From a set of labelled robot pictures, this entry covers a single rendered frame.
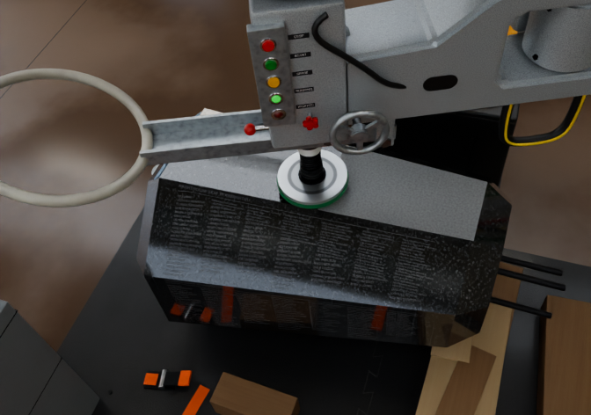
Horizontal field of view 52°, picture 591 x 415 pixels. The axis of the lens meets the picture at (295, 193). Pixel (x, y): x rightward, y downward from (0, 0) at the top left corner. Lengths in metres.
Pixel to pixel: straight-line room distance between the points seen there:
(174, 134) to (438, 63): 0.75
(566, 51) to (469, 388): 1.14
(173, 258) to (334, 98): 0.84
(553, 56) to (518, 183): 1.48
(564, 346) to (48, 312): 2.10
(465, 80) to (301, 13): 0.46
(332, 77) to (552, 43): 0.53
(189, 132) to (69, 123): 1.94
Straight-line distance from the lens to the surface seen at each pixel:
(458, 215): 1.81
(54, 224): 3.15
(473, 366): 2.21
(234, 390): 2.32
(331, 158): 1.86
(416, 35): 1.45
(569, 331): 2.50
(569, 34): 1.56
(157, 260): 2.04
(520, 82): 1.61
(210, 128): 1.73
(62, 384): 2.32
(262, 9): 1.30
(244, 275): 1.92
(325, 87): 1.43
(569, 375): 2.42
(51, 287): 2.94
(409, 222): 1.78
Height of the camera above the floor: 2.27
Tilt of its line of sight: 51 degrees down
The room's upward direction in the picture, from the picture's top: 8 degrees counter-clockwise
